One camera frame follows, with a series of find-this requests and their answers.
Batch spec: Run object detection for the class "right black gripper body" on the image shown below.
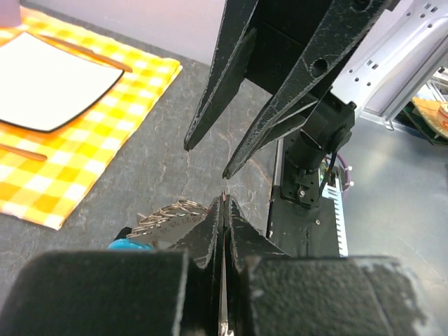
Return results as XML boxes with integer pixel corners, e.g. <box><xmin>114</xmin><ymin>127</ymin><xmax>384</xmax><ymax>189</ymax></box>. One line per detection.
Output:
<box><xmin>246</xmin><ymin>1</ymin><xmax>335</xmax><ymax>104</ymax></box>

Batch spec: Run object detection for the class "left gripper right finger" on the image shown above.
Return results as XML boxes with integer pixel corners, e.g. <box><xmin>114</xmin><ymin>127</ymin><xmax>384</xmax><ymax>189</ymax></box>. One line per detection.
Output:
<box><xmin>223</xmin><ymin>196</ymin><xmax>441</xmax><ymax>335</ymax></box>

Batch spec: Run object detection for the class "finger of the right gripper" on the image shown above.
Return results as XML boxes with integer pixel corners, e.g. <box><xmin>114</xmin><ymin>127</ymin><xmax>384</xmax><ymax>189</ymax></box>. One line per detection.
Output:
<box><xmin>183</xmin><ymin>1</ymin><xmax>258</xmax><ymax>151</ymax></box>
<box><xmin>223</xmin><ymin>1</ymin><xmax>389</xmax><ymax>179</ymax></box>

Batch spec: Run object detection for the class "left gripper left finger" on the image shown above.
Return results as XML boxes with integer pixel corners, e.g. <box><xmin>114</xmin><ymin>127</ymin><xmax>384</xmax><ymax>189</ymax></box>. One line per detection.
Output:
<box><xmin>1</xmin><ymin>197</ymin><xmax>224</xmax><ymax>335</ymax></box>

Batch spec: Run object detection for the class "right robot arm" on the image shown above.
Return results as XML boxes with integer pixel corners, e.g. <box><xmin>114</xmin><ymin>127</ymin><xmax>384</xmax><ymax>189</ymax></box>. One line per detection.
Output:
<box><xmin>183</xmin><ymin>1</ymin><xmax>447</xmax><ymax>209</ymax></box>

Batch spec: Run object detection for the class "gold knife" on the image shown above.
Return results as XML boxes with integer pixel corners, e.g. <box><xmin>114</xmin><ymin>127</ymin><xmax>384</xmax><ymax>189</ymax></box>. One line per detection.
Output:
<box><xmin>36</xmin><ymin>34</ymin><xmax>133</xmax><ymax>73</ymax></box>

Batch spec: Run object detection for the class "orange checkered cloth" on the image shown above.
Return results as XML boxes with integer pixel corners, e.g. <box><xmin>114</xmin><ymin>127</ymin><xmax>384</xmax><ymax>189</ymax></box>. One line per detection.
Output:
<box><xmin>1</xmin><ymin>8</ymin><xmax>182</xmax><ymax>230</ymax></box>

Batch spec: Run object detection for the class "white square plate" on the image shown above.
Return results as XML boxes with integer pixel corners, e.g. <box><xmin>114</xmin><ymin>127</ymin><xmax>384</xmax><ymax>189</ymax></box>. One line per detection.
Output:
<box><xmin>1</xmin><ymin>32</ymin><xmax>124</xmax><ymax>132</ymax></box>

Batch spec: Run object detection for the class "lilac cup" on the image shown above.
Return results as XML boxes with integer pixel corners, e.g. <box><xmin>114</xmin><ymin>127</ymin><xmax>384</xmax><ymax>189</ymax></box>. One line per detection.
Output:
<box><xmin>0</xmin><ymin>0</ymin><xmax>22</xmax><ymax>28</ymax></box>

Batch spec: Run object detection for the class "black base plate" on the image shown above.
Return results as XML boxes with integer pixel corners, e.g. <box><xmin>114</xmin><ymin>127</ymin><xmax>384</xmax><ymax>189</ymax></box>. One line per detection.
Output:
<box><xmin>266</xmin><ymin>139</ymin><xmax>340</xmax><ymax>258</ymax></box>

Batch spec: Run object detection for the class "grey cable duct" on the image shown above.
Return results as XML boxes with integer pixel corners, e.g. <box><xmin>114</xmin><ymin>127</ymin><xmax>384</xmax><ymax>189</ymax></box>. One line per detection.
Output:
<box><xmin>323</xmin><ymin>178</ymin><xmax>349</xmax><ymax>258</ymax></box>

